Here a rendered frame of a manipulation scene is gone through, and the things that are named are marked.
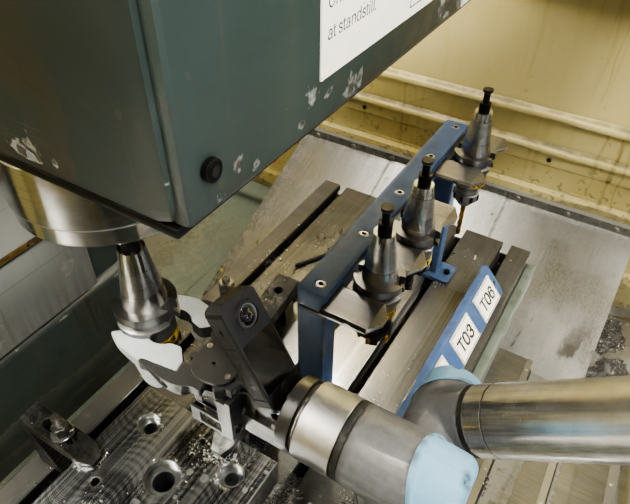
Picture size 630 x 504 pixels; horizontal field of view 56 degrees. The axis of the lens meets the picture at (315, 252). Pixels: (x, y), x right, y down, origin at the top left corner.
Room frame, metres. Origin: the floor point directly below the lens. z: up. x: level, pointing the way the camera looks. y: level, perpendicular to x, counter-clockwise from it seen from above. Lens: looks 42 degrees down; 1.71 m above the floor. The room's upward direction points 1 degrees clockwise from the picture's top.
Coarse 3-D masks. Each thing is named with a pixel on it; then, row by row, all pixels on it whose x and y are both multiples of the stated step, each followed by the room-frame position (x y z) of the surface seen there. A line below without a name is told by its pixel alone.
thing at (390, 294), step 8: (360, 264) 0.53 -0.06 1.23; (400, 272) 0.51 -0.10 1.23; (360, 280) 0.50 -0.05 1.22; (400, 280) 0.51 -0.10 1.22; (360, 288) 0.49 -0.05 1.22; (368, 288) 0.49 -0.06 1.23; (376, 288) 0.49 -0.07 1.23; (384, 288) 0.49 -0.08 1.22; (392, 288) 0.49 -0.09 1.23; (400, 288) 0.49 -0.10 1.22; (368, 296) 0.48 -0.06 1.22; (376, 296) 0.48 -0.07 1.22; (384, 296) 0.48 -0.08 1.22; (392, 296) 0.48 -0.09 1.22; (392, 304) 0.48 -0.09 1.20
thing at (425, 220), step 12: (420, 192) 0.59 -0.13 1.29; (432, 192) 0.59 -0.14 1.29; (408, 204) 0.60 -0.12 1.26; (420, 204) 0.59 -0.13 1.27; (432, 204) 0.59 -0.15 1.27; (408, 216) 0.59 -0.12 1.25; (420, 216) 0.58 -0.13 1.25; (432, 216) 0.59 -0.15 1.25; (408, 228) 0.59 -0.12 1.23; (420, 228) 0.58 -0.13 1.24; (432, 228) 0.59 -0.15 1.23
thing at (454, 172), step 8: (448, 160) 0.78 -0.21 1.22; (440, 168) 0.75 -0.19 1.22; (448, 168) 0.75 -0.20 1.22; (456, 168) 0.75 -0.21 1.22; (464, 168) 0.75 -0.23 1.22; (472, 168) 0.75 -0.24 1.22; (432, 176) 0.74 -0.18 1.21; (440, 176) 0.73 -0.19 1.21; (448, 176) 0.73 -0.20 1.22; (456, 176) 0.73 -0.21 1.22; (464, 176) 0.73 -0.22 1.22; (472, 176) 0.73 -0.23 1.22; (480, 176) 0.73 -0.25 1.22; (464, 184) 0.71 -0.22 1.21; (472, 184) 0.71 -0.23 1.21; (480, 184) 0.72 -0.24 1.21
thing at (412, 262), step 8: (400, 248) 0.57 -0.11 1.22; (408, 248) 0.57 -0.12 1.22; (416, 248) 0.57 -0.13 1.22; (400, 256) 0.55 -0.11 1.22; (408, 256) 0.55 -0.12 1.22; (416, 256) 0.55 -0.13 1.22; (424, 256) 0.55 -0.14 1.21; (400, 264) 0.54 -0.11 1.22; (408, 264) 0.54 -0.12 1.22; (416, 264) 0.54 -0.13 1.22; (424, 264) 0.54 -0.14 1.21; (408, 272) 0.52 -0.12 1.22; (416, 272) 0.53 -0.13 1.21
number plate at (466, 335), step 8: (464, 320) 0.68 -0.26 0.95; (456, 328) 0.66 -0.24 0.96; (464, 328) 0.67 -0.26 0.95; (472, 328) 0.68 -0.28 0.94; (456, 336) 0.65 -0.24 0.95; (464, 336) 0.66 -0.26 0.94; (472, 336) 0.67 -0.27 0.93; (456, 344) 0.63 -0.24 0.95; (464, 344) 0.64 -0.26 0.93; (472, 344) 0.65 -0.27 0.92; (456, 352) 0.62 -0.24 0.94; (464, 352) 0.63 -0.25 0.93; (464, 360) 0.62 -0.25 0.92
